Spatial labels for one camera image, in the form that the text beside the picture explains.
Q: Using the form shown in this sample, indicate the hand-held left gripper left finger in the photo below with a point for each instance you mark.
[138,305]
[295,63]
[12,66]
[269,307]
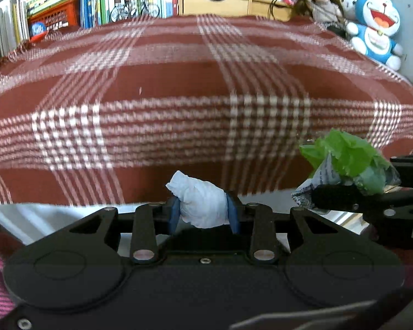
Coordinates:
[175,215]

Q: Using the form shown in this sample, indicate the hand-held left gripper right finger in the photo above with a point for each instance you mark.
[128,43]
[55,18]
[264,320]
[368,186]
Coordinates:
[234,215]

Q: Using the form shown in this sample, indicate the white tissue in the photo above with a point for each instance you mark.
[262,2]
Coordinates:
[199,199]

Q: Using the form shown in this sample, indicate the green white snack wrapper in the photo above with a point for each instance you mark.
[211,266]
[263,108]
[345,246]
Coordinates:
[344,154]

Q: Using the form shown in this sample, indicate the row of pale books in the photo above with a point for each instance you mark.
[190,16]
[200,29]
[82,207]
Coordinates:
[3,31]

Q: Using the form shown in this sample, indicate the red plaid tablecloth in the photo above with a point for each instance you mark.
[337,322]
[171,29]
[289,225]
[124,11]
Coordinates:
[179,86]

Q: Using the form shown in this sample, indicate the blue cat plush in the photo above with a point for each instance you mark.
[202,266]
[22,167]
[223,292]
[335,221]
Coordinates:
[375,41]

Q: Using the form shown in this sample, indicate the brown haired doll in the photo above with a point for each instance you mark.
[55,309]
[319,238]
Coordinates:
[321,10]

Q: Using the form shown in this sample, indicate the red flower clip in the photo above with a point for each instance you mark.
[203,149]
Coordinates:
[287,1]

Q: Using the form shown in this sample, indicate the miniature bicycle model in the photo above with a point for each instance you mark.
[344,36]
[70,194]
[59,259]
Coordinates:
[118,13]

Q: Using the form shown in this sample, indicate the wooden drawer organizer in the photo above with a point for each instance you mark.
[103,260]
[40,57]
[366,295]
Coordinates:
[223,5]

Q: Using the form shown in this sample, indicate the blue round package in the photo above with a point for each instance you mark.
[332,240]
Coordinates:
[39,31]

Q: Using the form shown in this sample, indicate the red plastic crate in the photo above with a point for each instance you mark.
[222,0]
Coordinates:
[62,15]

